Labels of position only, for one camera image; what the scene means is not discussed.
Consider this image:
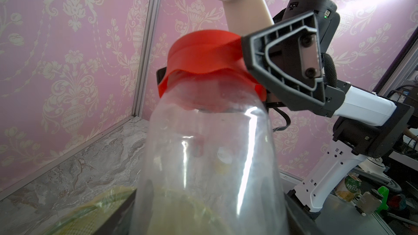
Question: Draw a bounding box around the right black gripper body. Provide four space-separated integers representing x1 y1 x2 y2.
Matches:
266 52 346 117

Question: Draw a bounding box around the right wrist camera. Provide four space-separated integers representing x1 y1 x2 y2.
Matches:
219 0 274 36

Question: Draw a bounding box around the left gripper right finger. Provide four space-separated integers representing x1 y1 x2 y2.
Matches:
285 194 324 235

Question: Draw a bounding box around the red jar lid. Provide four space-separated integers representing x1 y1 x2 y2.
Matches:
158 30 267 101

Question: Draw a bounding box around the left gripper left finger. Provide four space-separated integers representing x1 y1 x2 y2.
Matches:
93 189 136 235

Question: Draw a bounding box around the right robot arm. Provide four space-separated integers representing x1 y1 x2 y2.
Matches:
242 0 414 219

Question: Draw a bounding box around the mesh trash bin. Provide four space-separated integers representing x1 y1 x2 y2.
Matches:
39 185 138 235

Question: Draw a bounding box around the clear plastic jar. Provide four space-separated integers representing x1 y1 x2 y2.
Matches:
128 71 290 235

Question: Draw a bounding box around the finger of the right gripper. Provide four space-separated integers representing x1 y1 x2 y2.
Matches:
241 12 325 111

